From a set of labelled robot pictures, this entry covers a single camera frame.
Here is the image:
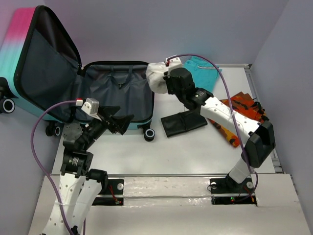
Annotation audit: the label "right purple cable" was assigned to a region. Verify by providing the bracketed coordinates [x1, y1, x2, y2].
[168, 53, 259, 203]

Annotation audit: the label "pink and teal suitcase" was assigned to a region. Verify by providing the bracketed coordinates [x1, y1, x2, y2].
[0, 5, 156, 141]

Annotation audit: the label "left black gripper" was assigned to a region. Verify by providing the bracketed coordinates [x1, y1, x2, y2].
[83, 105, 134, 149]

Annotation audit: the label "orange camouflage shorts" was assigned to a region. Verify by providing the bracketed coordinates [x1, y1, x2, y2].
[208, 92, 269, 148]

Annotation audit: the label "black pouch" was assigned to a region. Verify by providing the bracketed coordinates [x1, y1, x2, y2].
[161, 111, 207, 138]

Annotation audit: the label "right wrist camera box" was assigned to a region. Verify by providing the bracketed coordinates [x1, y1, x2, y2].
[164, 57, 182, 68]

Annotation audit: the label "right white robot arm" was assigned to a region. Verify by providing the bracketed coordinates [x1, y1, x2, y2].
[163, 68, 276, 192]

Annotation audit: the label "teal shorts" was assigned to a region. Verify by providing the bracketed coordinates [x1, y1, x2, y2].
[183, 56, 219, 93]

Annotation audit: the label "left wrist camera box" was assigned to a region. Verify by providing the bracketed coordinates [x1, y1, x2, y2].
[81, 98, 99, 118]

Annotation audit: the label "white cloth bundle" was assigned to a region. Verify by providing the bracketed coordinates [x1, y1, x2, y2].
[146, 62, 178, 94]

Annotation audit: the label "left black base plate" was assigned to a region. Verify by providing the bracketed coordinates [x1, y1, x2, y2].
[92, 178, 124, 206]

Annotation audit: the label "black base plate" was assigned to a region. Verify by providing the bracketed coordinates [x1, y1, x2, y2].
[207, 177, 257, 205]
[92, 178, 124, 206]

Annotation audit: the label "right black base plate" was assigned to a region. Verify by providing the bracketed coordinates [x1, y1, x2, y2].
[207, 177, 257, 205]

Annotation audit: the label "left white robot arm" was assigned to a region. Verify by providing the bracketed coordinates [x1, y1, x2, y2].
[42, 106, 134, 235]

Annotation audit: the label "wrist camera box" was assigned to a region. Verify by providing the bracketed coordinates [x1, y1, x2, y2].
[164, 57, 182, 68]
[81, 98, 99, 118]

